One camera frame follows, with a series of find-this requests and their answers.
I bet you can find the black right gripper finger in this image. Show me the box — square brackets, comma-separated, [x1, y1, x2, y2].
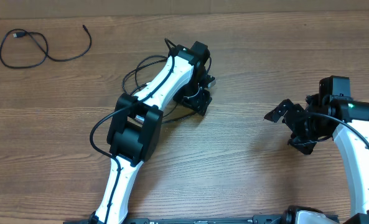
[264, 99, 294, 123]
[287, 137, 317, 155]

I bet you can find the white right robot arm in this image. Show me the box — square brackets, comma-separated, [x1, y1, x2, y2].
[264, 76, 369, 223]

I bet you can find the cardboard back wall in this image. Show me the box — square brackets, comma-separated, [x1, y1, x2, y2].
[0, 0, 369, 19]

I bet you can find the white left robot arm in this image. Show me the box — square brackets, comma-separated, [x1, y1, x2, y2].
[88, 40, 215, 223]

